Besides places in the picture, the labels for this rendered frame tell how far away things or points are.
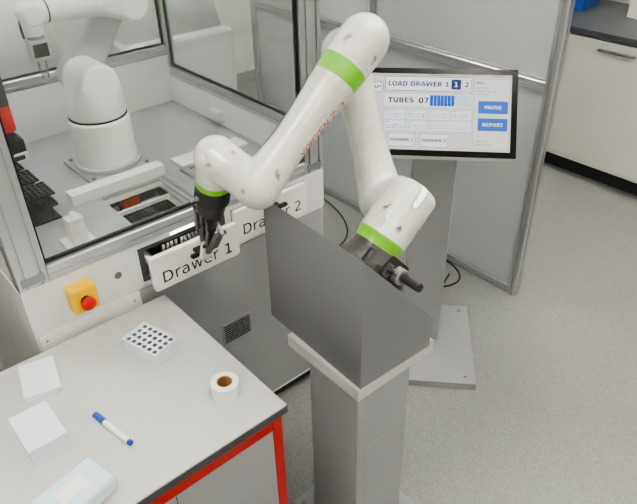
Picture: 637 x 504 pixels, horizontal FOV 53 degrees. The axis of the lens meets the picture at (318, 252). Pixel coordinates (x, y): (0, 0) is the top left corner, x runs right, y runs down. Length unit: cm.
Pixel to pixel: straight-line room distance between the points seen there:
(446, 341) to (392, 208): 137
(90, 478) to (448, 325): 186
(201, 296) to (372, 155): 74
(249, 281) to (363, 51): 95
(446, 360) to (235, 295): 102
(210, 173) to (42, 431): 69
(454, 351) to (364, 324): 137
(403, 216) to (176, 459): 76
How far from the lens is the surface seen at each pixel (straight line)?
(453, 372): 272
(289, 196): 209
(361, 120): 170
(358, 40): 153
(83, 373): 177
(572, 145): 433
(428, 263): 259
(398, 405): 189
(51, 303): 183
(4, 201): 166
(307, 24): 198
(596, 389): 286
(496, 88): 233
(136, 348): 174
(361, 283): 139
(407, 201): 155
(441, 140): 225
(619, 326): 320
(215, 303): 212
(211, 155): 152
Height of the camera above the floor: 192
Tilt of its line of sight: 34 degrees down
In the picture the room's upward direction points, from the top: 1 degrees counter-clockwise
